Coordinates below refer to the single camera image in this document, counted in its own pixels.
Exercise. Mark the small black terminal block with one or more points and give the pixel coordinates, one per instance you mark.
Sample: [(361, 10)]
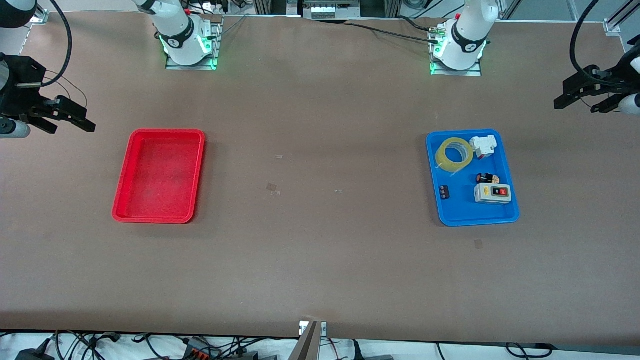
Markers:
[(444, 192)]

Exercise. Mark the small black red component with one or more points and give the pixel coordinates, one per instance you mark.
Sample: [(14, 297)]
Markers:
[(486, 178)]

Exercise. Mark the grey push button switch box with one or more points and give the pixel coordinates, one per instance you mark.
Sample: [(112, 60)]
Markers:
[(492, 193)]

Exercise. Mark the white electrical plug block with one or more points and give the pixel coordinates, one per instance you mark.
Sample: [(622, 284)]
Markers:
[(483, 146)]

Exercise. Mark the yellow clear tape roll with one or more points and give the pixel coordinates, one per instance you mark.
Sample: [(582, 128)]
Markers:
[(441, 156)]

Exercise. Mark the black power adapter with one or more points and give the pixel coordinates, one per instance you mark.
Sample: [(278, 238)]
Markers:
[(35, 354)]

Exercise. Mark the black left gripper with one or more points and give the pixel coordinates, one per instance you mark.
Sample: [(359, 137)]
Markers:
[(618, 79)]

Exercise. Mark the orange black connector box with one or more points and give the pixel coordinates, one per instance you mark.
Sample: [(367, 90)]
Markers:
[(200, 349)]

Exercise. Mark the grey connector block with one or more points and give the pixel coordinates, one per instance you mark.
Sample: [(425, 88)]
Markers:
[(330, 11)]

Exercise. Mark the metal corner bracket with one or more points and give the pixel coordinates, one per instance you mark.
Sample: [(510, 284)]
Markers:
[(613, 26), (40, 18)]

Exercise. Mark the blue plastic tray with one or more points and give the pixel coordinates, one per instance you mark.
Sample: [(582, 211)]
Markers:
[(462, 205)]

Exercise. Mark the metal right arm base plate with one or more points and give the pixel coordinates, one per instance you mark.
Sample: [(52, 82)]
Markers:
[(192, 67)]

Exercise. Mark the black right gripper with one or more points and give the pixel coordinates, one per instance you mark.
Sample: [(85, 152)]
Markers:
[(20, 86)]

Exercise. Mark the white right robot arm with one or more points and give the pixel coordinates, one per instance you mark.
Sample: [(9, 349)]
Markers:
[(180, 30)]

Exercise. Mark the aluminium profile bar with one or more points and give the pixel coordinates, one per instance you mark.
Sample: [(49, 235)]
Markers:
[(309, 345)]

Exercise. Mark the red plastic tray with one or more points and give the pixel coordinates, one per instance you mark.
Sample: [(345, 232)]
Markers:
[(160, 175)]

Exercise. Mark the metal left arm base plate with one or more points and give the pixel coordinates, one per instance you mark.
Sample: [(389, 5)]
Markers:
[(472, 73)]

